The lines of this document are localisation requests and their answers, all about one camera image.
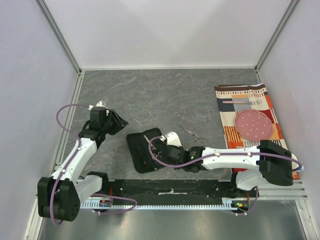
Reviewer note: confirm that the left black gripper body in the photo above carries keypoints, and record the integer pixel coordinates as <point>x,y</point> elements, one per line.
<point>108,126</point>

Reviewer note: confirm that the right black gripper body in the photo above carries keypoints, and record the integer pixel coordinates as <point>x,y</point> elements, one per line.
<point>158,150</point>

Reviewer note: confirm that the silver hair scissors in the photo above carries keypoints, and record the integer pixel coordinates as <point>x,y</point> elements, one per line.
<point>155,152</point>

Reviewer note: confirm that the black zippered tool case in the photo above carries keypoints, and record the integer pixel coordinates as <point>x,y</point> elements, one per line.
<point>139,150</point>

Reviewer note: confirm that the silver thinning scissors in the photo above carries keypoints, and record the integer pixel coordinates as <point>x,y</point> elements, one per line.
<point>198,140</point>

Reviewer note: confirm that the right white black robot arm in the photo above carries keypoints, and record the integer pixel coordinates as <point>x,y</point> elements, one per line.
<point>263,163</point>

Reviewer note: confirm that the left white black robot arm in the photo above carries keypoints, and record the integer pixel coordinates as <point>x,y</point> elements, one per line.
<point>59,196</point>

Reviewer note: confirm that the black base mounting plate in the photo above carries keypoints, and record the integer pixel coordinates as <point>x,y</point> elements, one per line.
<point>175,191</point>

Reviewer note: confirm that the colourful patterned placemat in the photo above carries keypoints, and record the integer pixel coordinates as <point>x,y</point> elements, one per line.
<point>228,113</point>

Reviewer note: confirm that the pink dotted plate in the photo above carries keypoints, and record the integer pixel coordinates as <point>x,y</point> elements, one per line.
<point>253,125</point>

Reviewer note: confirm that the light blue mug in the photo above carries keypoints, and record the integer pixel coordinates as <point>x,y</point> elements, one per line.
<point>301,169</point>

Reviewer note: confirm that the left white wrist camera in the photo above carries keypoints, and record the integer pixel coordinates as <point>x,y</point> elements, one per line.
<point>99,107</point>

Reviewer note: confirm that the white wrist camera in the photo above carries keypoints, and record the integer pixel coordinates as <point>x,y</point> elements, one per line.
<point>99,107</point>
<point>171,139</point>

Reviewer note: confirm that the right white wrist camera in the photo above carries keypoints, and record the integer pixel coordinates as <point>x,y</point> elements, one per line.
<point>171,139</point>

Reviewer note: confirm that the white slotted cable duct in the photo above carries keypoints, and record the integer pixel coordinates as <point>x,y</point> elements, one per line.
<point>99,204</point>

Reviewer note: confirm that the pink handled fork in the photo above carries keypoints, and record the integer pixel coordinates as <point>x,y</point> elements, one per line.
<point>257,102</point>

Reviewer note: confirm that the aluminium frame rail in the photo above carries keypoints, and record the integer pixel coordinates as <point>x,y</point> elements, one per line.
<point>58,34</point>

